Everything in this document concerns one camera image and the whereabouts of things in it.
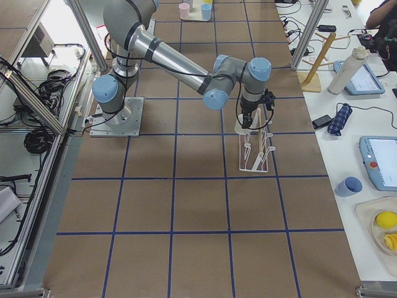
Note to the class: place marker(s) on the beige plastic tray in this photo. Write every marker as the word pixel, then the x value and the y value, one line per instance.
pixel 195 15

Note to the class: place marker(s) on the blue cup on tray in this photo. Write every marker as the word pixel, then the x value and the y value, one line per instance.
pixel 206 11

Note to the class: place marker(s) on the yellow lemon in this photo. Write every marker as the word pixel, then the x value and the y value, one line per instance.
pixel 386 219

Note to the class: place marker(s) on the black power adapter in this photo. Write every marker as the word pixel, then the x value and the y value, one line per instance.
pixel 321 122

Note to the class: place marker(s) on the white plastic cup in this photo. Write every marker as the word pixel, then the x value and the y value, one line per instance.
pixel 238 126

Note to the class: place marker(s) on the white cylindrical bottle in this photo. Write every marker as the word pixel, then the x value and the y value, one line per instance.
pixel 348 69

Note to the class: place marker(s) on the blue teach pendant far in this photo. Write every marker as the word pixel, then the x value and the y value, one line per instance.
pixel 364 81

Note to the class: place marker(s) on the folded plaid umbrella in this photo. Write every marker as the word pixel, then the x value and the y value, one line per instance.
pixel 339 121

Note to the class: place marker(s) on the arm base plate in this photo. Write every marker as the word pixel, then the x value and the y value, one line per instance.
pixel 126 123

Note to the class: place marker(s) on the beige tray with fruit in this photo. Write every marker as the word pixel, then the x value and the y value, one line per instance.
pixel 367 213

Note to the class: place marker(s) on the wooden mug tree stand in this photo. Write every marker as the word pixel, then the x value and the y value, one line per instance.
pixel 310 81

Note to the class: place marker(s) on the blue teach pendant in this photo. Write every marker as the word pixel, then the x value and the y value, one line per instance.
pixel 379 158
pixel 364 81

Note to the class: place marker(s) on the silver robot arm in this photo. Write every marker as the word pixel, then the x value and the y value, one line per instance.
pixel 127 23

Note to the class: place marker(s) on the pink plastic cup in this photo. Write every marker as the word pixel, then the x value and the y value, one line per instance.
pixel 184 10

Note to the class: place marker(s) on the aluminium frame post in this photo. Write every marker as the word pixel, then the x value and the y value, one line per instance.
pixel 308 32

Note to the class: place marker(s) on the blue teach pendant near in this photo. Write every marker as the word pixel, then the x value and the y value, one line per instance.
pixel 379 158

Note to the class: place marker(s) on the blue cup on desk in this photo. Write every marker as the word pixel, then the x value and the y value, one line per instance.
pixel 348 187

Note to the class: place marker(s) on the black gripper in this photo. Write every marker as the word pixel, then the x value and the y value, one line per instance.
pixel 247 109

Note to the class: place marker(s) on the person in black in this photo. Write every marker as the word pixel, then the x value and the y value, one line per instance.
pixel 383 18

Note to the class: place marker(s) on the white wire cup rack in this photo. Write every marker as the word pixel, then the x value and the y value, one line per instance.
pixel 254 148

